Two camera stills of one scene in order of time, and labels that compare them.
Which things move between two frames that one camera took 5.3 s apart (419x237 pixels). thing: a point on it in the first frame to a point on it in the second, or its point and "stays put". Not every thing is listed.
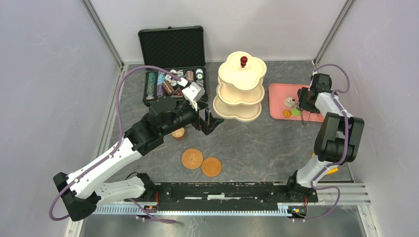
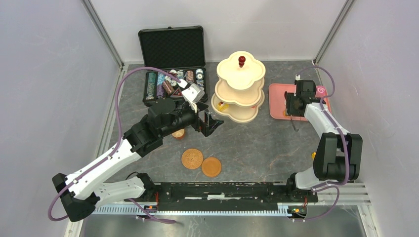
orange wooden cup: (178, 134) stays put
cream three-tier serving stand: (240, 87) stays put
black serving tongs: (303, 119) to (294, 127)
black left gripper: (210, 123) stays put
